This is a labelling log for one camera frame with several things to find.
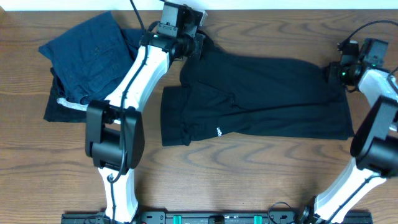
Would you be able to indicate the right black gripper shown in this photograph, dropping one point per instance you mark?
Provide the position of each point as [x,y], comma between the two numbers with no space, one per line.
[333,72]

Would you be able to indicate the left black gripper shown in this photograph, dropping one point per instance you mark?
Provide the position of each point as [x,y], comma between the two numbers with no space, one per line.
[199,43]

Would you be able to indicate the black polo shirt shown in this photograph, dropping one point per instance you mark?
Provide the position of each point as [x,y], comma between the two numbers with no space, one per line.
[221,93]

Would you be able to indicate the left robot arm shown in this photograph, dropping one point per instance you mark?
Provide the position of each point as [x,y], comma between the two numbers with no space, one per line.
[114,126]

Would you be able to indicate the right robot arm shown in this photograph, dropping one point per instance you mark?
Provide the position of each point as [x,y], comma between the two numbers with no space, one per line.
[373,151]

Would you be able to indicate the folded dark blue shorts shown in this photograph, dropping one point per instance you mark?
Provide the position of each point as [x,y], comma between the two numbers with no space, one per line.
[91,59]

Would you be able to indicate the folded black garment white stripe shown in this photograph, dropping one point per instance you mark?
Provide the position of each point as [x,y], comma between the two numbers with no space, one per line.
[59,108]

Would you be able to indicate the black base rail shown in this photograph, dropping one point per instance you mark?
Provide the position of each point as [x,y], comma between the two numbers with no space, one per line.
[282,217]

